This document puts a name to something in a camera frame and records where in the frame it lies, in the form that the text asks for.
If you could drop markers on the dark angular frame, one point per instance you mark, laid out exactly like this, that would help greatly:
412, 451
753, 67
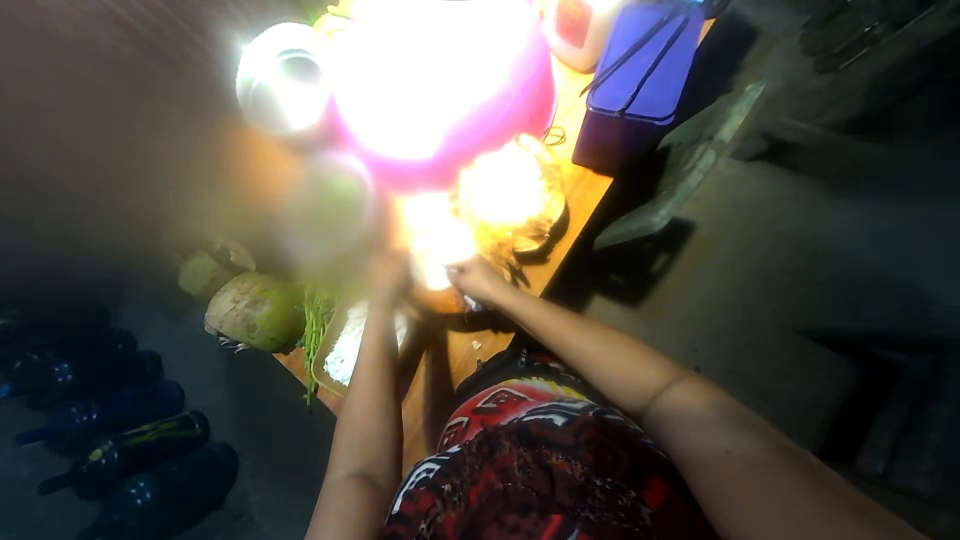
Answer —
861, 379

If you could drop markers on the purple lidded plastic container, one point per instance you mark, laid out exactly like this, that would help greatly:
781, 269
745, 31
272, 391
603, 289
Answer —
641, 67

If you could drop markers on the grey translucent plastic chair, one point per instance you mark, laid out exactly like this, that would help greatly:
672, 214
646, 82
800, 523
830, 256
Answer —
694, 176

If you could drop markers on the white round metal pot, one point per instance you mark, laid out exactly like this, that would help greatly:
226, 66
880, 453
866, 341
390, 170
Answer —
281, 82

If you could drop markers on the large green brown coconut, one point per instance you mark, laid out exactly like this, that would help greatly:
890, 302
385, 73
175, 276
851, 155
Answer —
259, 311

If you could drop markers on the brown fibrous husked coconut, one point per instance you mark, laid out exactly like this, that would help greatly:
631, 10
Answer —
517, 195

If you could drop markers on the pale green round object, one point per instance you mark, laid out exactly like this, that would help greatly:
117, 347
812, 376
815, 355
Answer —
330, 199

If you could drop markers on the bright white object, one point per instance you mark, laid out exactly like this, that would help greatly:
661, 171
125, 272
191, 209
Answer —
436, 244

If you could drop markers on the person's left hand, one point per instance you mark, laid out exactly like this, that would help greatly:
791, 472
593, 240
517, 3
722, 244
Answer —
388, 279

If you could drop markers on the bundle of green stalks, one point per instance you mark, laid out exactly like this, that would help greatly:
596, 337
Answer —
316, 322

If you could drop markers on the person's right hand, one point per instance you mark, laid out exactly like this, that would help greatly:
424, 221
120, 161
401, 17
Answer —
484, 283

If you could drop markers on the person's left forearm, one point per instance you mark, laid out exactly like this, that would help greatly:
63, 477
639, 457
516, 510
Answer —
367, 420

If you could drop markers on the round wooden board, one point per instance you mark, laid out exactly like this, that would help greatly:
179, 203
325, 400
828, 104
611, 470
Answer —
439, 302

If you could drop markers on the small green coconut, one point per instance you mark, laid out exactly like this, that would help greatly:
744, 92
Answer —
201, 276

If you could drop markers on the row of dark blue bottles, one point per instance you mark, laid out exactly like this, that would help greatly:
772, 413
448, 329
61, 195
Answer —
157, 484

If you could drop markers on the large pink basin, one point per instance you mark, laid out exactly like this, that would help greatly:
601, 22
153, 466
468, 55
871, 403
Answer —
450, 90

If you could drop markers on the person's right fingers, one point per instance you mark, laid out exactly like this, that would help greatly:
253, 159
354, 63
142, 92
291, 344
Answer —
460, 275

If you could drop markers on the brown coconut husk piece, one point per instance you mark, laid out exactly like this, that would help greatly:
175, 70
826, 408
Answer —
238, 256

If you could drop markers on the beige rectangular tray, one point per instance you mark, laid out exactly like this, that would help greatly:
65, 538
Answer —
330, 381

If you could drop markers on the white bottle with red label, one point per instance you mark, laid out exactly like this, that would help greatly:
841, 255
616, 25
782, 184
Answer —
576, 34

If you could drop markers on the person's body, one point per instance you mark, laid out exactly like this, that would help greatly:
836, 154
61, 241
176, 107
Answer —
547, 465

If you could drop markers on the person's right forearm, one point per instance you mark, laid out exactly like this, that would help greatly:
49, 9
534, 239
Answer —
645, 366

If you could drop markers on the thin rubber band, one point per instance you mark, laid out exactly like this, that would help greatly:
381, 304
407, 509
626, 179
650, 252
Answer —
555, 136

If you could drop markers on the person's left fingers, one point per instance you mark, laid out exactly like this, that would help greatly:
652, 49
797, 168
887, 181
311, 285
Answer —
400, 264

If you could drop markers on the white shredded food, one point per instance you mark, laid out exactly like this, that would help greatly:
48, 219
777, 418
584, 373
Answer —
347, 349

